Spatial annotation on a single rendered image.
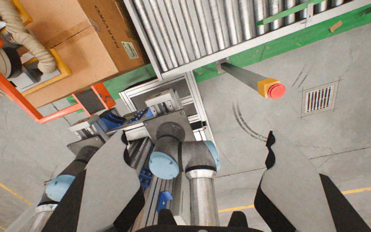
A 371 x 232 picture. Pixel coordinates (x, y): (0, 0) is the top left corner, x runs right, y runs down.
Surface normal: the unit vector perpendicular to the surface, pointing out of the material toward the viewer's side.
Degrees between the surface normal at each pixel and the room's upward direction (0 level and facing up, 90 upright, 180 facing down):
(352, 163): 0
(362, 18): 0
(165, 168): 7
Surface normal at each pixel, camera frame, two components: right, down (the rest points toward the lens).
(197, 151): -0.16, -0.62
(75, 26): -0.04, 0.46
